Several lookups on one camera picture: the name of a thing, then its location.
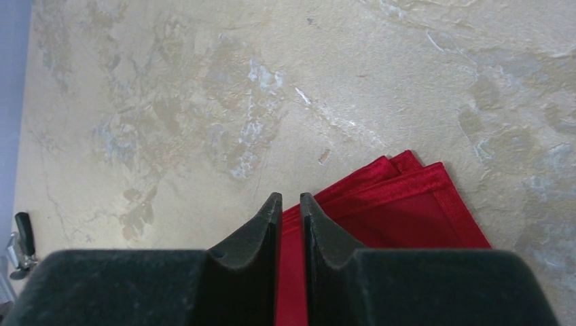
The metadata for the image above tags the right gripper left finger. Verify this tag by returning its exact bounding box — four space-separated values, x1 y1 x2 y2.
3 193 283 325

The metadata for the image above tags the red cloth napkin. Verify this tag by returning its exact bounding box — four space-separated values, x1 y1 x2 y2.
276 151 490 325

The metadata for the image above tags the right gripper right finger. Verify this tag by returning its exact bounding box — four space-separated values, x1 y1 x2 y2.
300 193 558 325

